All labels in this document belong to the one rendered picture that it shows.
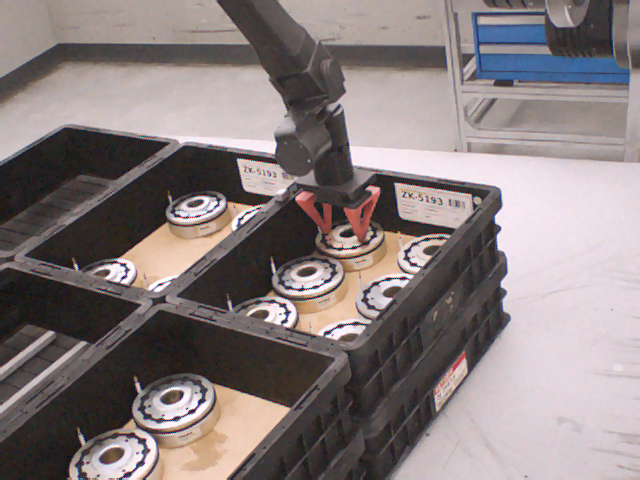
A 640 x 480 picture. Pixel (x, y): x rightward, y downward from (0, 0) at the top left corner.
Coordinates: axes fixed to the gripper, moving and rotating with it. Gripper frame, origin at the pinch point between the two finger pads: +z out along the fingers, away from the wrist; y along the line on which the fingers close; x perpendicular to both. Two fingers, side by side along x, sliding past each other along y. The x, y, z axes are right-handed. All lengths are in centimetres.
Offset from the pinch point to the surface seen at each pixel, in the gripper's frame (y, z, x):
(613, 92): -28, 58, 177
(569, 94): -42, 59, 176
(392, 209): 3.6, 0.0, 7.9
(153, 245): -32.4, 4.2, -8.9
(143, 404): -2.0, 1.0, -41.8
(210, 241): -23.7, 4.1, -4.5
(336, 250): 1.0, 0.9, -3.8
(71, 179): -66, 4, 4
